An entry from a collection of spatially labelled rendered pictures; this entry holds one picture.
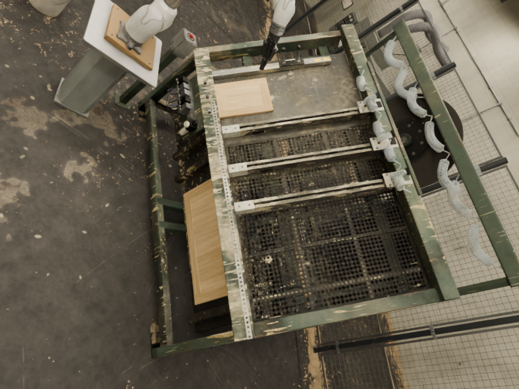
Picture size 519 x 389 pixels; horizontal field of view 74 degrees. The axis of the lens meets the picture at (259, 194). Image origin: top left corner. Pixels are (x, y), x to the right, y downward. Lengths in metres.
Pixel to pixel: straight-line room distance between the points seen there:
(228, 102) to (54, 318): 1.81
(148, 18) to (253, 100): 0.89
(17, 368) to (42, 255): 0.62
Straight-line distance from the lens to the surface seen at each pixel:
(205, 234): 2.66
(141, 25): 2.49
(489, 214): 2.67
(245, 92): 2.75
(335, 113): 2.64
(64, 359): 2.45
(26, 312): 2.40
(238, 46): 3.02
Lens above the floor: 2.24
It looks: 32 degrees down
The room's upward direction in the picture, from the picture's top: 64 degrees clockwise
